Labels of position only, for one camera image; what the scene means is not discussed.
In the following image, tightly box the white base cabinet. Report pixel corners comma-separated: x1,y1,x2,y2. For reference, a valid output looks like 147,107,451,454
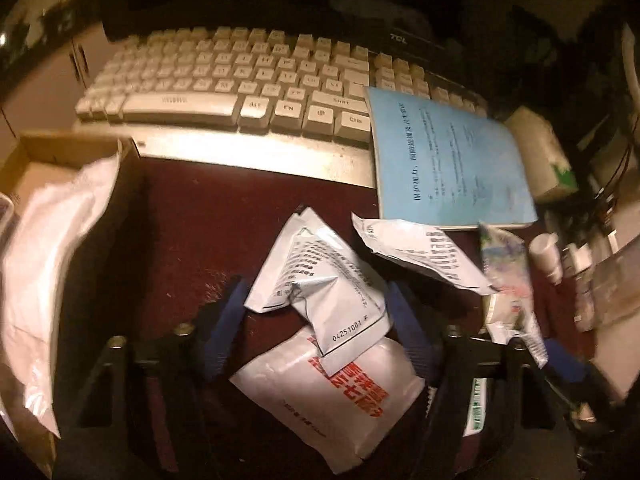
0,25,117,161

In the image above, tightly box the small white bottle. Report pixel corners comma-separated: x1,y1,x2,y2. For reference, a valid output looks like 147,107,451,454
528,232,564,287

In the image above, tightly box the white plastic packet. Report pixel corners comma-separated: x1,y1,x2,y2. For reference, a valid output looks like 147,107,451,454
0,152,124,437

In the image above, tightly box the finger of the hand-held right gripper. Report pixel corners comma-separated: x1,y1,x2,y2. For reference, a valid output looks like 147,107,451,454
546,340,627,406

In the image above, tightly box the brown cardboard box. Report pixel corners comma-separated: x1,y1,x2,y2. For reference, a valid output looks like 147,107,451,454
0,132,149,311

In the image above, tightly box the green and white carton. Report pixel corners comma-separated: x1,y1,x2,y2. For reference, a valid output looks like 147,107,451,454
502,106,574,204

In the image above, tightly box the colourful printed sachet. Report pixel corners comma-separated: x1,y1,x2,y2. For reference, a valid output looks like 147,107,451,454
477,222,549,370

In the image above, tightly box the white red-printed sachet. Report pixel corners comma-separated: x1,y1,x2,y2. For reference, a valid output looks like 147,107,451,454
228,327,427,477

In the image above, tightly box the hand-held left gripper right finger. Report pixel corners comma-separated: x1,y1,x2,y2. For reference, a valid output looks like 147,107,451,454
387,280,576,480

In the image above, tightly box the green and white packet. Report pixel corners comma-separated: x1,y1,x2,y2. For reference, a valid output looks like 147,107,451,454
462,377,489,437

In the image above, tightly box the white keyboard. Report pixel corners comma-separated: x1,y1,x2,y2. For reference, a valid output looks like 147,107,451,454
72,26,492,192

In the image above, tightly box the light blue booklet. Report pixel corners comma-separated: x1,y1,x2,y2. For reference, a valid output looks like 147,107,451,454
363,86,540,232

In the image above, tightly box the dark red tablecloth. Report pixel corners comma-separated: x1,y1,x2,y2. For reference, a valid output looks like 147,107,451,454
50,152,601,480

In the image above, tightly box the white black-printed sachet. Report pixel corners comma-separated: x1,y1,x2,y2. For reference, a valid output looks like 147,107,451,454
351,212,502,297
243,206,394,359

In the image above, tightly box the black cable bundle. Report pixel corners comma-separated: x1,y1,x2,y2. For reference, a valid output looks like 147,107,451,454
575,120,640,243

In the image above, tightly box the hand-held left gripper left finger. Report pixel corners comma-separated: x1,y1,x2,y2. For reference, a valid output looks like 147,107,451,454
52,277,252,480

